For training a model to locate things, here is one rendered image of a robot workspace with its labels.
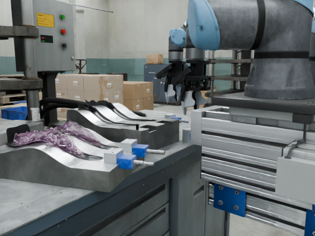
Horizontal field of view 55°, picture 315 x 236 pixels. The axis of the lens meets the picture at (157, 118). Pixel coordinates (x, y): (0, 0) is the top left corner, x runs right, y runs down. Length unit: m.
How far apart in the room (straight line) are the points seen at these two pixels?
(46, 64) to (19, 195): 1.11
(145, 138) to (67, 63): 0.99
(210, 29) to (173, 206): 0.80
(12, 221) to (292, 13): 0.71
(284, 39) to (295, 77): 0.08
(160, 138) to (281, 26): 0.62
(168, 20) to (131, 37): 1.44
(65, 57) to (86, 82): 3.30
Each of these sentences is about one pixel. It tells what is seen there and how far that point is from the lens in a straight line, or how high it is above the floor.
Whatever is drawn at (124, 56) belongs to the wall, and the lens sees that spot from 9.92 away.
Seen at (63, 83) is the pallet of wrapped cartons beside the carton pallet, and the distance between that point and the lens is 5.60.
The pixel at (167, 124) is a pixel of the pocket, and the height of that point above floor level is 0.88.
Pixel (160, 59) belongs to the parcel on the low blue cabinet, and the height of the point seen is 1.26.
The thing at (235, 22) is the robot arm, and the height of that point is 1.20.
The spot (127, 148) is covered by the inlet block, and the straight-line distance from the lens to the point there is 0.90.
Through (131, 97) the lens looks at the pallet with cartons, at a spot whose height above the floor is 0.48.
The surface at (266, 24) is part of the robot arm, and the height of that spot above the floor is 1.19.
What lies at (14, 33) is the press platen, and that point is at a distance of 1.59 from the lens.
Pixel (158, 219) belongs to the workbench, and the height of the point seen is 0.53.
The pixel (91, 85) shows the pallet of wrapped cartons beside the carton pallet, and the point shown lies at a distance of 5.11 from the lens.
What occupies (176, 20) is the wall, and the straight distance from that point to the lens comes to 8.82.
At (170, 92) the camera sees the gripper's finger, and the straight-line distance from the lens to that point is 1.51.
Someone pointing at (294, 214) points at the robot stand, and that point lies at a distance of 0.79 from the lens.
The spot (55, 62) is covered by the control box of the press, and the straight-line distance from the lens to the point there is 1.85.
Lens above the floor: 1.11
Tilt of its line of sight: 10 degrees down
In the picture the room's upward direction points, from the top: straight up
